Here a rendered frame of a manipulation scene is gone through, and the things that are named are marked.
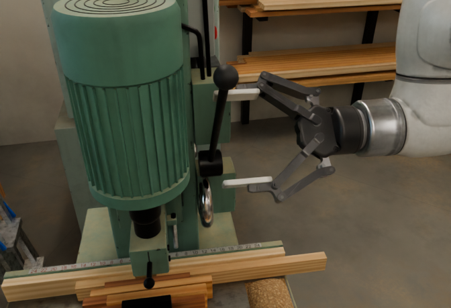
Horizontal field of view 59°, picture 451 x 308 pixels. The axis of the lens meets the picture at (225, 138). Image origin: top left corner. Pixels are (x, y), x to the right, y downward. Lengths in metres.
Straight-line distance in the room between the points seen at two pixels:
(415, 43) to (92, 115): 0.47
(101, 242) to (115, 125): 0.67
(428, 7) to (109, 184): 0.53
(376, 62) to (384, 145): 2.46
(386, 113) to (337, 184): 2.13
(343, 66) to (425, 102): 2.31
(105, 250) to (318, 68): 2.08
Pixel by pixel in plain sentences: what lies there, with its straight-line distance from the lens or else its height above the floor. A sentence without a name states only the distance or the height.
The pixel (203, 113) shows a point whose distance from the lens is 0.86.
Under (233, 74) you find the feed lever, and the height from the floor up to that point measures 1.43.
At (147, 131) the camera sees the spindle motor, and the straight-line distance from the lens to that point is 0.59.
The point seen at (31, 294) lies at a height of 0.91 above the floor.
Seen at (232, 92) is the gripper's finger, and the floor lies 1.38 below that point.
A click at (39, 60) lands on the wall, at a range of 3.11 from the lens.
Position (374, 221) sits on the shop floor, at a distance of 2.54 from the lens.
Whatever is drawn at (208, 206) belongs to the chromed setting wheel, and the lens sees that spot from 0.88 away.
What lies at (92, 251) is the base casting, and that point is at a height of 0.80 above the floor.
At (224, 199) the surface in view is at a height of 1.00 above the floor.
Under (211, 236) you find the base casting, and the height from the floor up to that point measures 0.80.
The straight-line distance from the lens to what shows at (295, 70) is 2.80.
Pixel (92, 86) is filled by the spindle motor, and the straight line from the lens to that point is 0.56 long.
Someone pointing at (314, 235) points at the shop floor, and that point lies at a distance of 2.35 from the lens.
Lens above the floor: 1.63
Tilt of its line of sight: 32 degrees down
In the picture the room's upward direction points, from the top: straight up
